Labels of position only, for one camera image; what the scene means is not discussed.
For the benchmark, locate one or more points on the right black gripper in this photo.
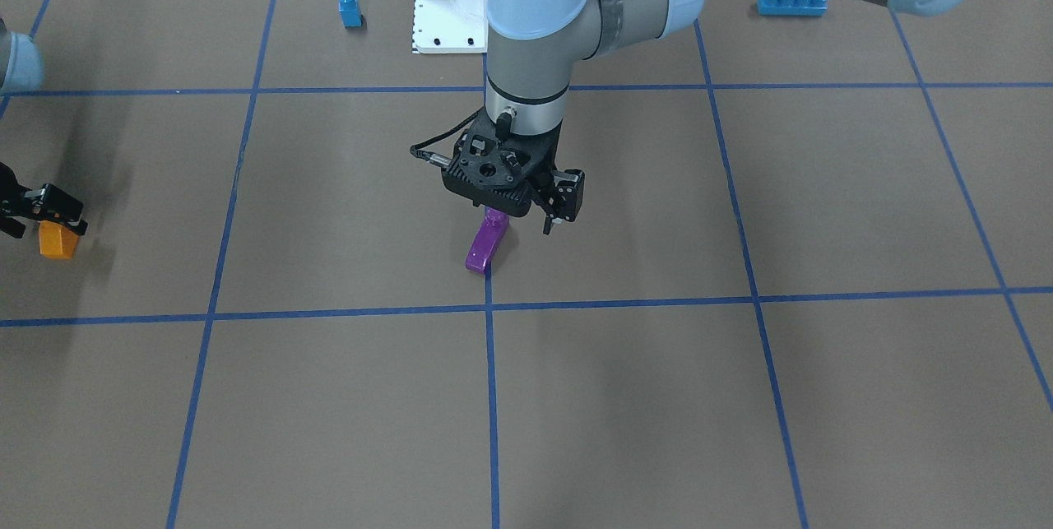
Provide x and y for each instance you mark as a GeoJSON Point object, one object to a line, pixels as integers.
{"type": "Point", "coordinates": [51, 200]}

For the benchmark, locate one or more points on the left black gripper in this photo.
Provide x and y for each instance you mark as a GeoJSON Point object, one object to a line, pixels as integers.
{"type": "Point", "coordinates": [568, 189]}

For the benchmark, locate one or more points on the long blue brick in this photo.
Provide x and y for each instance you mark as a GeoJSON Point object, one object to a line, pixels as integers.
{"type": "Point", "coordinates": [792, 7]}

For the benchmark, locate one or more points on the small blue block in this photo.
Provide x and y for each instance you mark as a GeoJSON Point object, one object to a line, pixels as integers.
{"type": "Point", "coordinates": [350, 13]}

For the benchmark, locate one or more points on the purple trapezoid block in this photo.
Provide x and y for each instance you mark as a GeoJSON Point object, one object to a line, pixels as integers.
{"type": "Point", "coordinates": [488, 239]}

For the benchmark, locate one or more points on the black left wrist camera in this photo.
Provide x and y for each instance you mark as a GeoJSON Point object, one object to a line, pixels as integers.
{"type": "Point", "coordinates": [482, 160]}

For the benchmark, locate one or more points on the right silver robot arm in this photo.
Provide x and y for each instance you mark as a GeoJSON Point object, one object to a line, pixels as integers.
{"type": "Point", "coordinates": [22, 71]}

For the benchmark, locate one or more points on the orange trapezoid block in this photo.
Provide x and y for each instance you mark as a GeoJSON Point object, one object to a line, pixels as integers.
{"type": "Point", "coordinates": [57, 242]}

